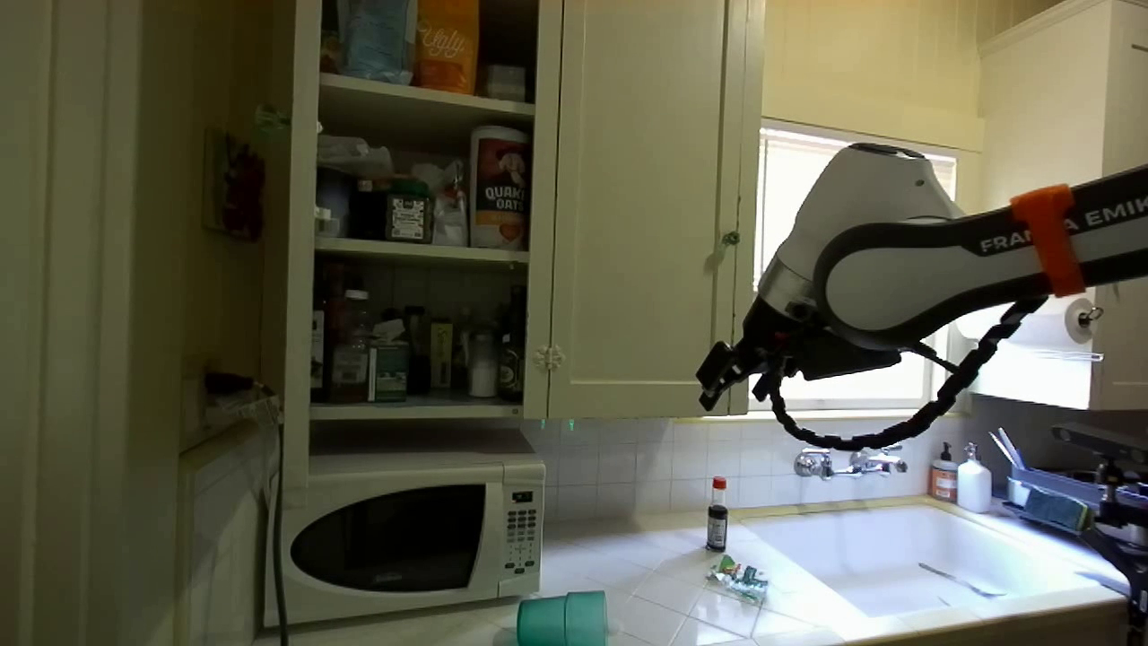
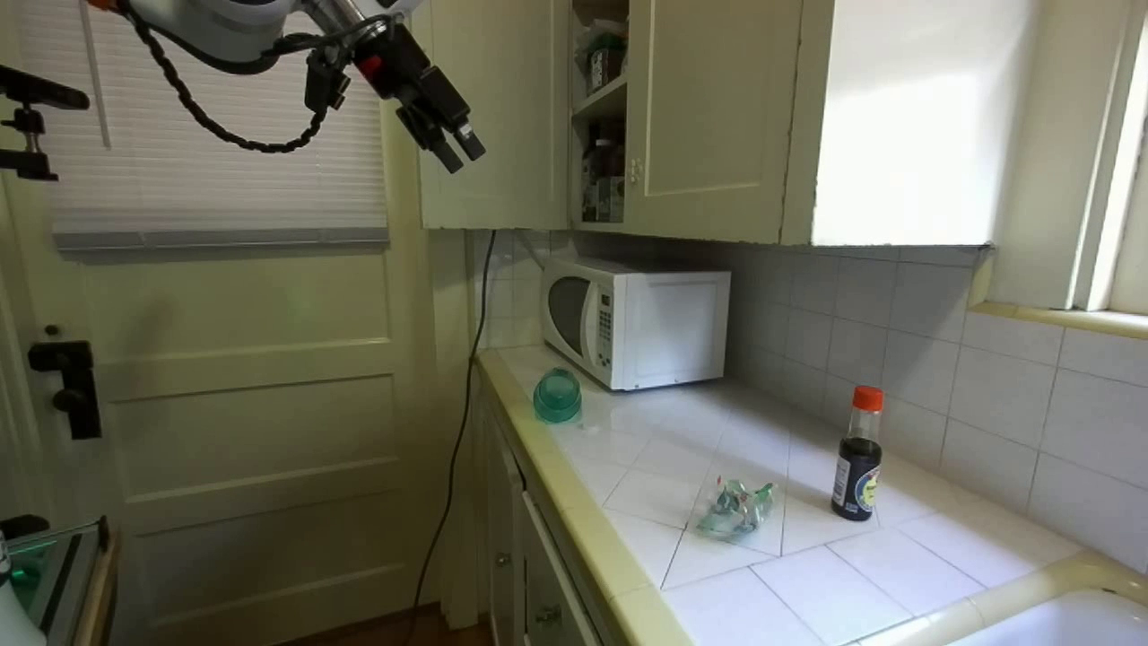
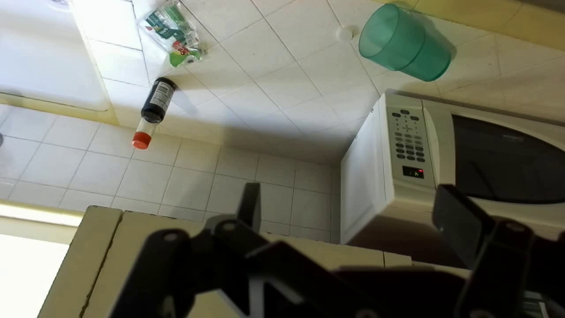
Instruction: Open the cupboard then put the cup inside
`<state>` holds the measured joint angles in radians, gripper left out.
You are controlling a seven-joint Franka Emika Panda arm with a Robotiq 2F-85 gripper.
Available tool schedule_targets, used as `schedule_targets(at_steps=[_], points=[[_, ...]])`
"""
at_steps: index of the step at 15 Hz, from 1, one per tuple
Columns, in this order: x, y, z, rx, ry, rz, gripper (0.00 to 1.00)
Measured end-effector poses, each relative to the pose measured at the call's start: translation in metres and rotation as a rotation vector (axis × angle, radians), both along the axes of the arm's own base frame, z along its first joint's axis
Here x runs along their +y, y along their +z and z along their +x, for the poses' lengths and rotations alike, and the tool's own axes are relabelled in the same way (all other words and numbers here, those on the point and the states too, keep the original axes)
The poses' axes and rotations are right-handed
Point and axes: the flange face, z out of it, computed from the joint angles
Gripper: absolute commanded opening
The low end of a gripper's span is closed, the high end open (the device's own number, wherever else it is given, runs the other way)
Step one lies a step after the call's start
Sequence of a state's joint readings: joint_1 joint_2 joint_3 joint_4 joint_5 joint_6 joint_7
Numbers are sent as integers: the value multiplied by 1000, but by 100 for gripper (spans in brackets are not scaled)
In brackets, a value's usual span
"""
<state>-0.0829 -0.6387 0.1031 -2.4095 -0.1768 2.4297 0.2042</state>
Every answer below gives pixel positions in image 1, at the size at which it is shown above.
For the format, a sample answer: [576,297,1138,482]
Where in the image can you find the oats canister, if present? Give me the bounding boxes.
[465,122,533,251]

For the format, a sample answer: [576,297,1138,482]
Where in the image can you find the black box white label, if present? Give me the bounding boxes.
[383,175,436,248]

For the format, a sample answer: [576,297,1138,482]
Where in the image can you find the small white bottle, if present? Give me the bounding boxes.
[465,325,499,403]

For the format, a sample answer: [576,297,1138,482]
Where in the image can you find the cream cupboard door with knob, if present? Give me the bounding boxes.
[546,0,769,422]

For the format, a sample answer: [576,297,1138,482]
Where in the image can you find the crumpled clear plastic wrapper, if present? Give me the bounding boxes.
[702,553,772,604]

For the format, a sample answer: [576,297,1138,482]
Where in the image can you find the white kitchen sink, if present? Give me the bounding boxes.
[744,499,1132,629]

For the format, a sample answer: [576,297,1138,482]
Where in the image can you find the black power cord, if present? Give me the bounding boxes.
[263,410,293,646]

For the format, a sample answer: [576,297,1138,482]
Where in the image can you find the white paper towel roll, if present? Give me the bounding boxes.
[1025,294,1110,352]

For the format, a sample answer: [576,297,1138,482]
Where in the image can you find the teal plastic cup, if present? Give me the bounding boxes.
[512,589,609,646]

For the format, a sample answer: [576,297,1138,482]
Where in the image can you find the tall cream cabinet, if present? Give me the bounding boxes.
[972,0,1148,412]

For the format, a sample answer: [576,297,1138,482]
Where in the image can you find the plain cream cupboard door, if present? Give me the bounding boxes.
[277,0,324,513]

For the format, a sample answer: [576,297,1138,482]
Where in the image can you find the blue sponge caddy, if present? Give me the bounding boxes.
[1000,459,1098,540]

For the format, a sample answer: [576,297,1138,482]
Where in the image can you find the tall dark bottle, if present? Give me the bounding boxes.
[494,285,530,404]

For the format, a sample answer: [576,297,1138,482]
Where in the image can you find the green food box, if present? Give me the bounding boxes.
[369,312,412,404]

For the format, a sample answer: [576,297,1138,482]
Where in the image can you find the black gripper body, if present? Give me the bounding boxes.
[729,297,908,385]

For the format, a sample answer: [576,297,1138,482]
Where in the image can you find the white microwave oven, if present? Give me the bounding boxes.
[258,459,548,630]

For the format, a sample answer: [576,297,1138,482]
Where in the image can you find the orange cable strap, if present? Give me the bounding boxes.
[1009,179,1090,297]

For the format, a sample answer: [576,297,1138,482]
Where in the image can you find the brown soap bottle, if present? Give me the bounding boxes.
[925,441,960,506]

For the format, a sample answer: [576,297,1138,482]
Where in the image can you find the chrome wall faucet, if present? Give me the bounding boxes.
[789,441,910,483]

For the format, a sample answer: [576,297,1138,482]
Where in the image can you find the cream wall cupboard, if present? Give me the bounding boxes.
[307,0,769,422]

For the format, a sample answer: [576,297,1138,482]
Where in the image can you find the blue food bag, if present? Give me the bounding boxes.
[337,0,420,87]

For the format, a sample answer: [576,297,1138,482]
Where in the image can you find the white soap bottle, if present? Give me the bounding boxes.
[954,441,997,517]

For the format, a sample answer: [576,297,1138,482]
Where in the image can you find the brown glass jar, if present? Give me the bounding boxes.
[326,286,373,404]

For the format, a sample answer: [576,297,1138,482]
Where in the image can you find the kitchen window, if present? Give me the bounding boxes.
[753,120,960,420]

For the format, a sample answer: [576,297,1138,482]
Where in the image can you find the orange food box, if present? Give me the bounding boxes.
[412,0,483,97]

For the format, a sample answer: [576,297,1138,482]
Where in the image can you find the dark sauce bottle red cap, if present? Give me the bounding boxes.
[702,474,731,555]

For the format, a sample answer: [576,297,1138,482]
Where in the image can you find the dark red wall ornament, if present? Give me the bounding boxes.
[215,132,270,242]

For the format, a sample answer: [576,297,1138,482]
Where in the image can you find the white dish brush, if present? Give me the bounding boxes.
[985,422,1031,482]

